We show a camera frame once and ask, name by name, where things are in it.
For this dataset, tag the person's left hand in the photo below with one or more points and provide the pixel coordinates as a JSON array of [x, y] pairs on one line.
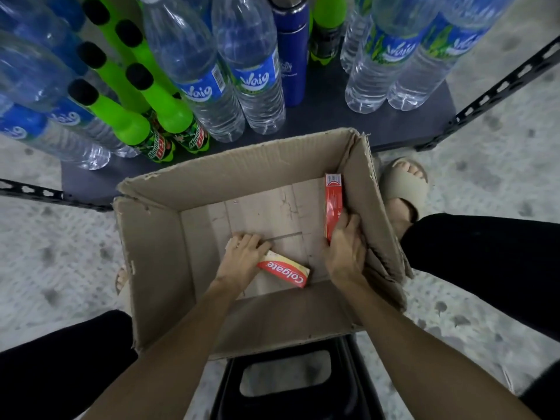
[[238, 266]]

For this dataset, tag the person's right hand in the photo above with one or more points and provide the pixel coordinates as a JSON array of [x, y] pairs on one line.
[[346, 253]]

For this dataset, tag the person's right thumb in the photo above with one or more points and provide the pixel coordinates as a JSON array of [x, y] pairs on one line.
[[331, 240]]

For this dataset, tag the person's left thumb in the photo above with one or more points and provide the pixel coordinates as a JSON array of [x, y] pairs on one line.
[[264, 249]]

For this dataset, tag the red and white toothpaste box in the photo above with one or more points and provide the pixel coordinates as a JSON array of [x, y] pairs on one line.
[[286, 270]]

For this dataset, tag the person's right forearm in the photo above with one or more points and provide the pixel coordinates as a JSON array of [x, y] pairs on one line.
[[415, 354]]

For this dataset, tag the person's left forearm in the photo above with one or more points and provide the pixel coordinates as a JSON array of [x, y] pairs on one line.
[[175, 354]]

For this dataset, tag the person's right foot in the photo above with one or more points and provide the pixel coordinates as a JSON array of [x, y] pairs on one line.
[[397, 216]]

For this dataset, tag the person's foot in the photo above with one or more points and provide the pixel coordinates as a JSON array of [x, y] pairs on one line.
[[397, 216], [120, 279]]

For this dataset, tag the beige right sandal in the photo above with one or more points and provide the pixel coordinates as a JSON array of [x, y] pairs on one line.
[[402, 185]]

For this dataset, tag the beige sandal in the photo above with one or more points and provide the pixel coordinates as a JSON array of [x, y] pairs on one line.
[[402, 185], [126, 301]]

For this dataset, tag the brown cardboard box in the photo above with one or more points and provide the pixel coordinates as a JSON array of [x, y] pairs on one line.
[[166, 240]]

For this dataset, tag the dark grey shelf board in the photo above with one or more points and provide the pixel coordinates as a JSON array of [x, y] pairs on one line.
[[323, 109]]

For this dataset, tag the person's left foot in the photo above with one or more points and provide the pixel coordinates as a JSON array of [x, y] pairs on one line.
[[120, 279]]

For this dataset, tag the beige left sandal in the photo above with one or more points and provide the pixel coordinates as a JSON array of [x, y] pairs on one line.
[[126, 301]]

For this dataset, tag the black plastic stool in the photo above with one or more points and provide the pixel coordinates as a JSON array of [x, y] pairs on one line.
[[350, 389]]

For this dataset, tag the person's black trousers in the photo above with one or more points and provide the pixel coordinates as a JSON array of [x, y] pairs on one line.
[[481, 266]]

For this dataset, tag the green soda bottle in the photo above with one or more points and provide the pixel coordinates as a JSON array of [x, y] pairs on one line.
[[116, 78], [105, 26], [127, 124], [170, 111], [328, 17], [142, 50]]

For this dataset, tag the blue metal flask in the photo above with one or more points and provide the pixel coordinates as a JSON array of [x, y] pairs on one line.
[[292, 52]]

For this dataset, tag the row of clear water bottles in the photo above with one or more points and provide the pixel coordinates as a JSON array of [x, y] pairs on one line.
[[192, 65]]

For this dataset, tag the black perforated metal rail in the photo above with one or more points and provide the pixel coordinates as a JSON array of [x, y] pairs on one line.
[[494, 94], [43, 194]]

